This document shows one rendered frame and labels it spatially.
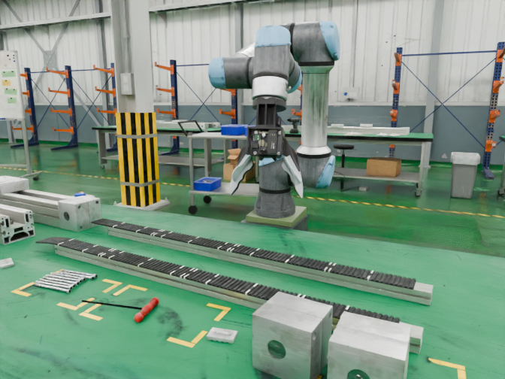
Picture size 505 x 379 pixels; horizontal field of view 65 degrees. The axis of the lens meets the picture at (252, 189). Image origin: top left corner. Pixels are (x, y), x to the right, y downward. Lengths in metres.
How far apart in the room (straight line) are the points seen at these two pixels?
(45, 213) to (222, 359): 1.00
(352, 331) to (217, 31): 9.32
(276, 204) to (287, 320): 0.81
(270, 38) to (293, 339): 0.57
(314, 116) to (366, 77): 7.25
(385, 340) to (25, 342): 0.61
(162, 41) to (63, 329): 9.90
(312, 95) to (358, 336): 0.87
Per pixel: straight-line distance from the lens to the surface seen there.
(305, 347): 0.63
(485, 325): 0.92
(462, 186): 5.76
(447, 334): 0.86
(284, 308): 0.67
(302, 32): 1.30
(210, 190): 4.32
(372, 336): 0.62
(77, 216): 1.43
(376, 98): 8.52
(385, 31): 8.58
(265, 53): 0.85
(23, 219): 1.44
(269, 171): 1.38
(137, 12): 4.73
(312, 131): 1.32
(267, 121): 0.81
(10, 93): 7.00
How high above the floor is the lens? 1.20
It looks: 12 degrees down
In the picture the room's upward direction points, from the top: straight up
